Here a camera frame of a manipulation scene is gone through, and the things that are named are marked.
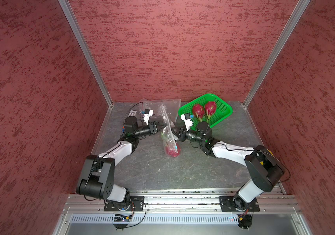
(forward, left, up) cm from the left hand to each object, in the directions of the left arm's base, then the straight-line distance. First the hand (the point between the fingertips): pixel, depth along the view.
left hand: (165, 128), depth 79 cm
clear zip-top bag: (+33, -1, -20) cm, 39 cm away
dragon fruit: (+25, -24, -15) cm, 38 cm away
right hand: (-1, -2, -2) cm, 3 cm away
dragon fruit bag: (+28, -32, -13) cm, 45 cm away
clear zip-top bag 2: (-10, -4, -2) cm, 11 cm away
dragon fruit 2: (-9, -5, -14) cm, 17 cm away
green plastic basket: (+30, -44, -18) cm, 57 cm away
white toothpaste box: (+28, +28, -21) cm, 45 cm away
